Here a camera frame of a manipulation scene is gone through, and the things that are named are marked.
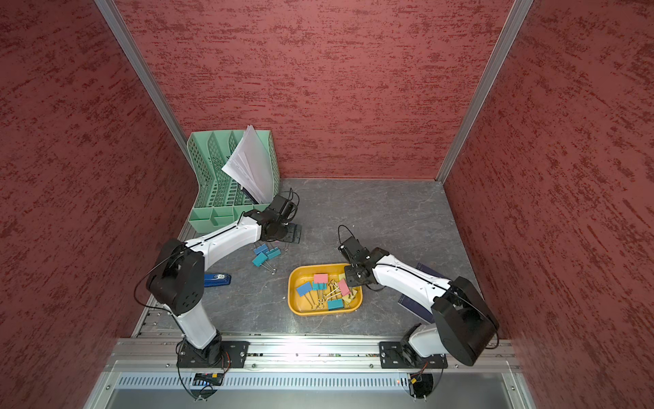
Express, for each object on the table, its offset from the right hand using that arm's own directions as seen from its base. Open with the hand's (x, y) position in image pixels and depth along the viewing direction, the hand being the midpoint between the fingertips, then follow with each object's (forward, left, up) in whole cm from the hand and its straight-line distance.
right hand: (357, 281), depth 86 cm
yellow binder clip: (-6, +3, -1) cm, 7 cm away
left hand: (+16, +25, +5) cm, 30 cm away
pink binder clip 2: (-3, +5, +1) cm, 5 cm away
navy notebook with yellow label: (-9, -19, -3) cm, 21 cm away
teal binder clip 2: (+10, +35, -1) cm, 37 cm away
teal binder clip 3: (-2, +13, -1) cm, 13 cm away
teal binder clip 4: (-7, +8, -3) cm, 11 cm away
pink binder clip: (+2, +12, -1) cm, 13 cm away
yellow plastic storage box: (-5, +19, -4) cm, 20 cm away
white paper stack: (+39, +38, +21) cm, 58 cm away
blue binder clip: (+14, +36, -1) cm, 39 cm away
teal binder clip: (+12, +31, -1) cm, 33 cm away
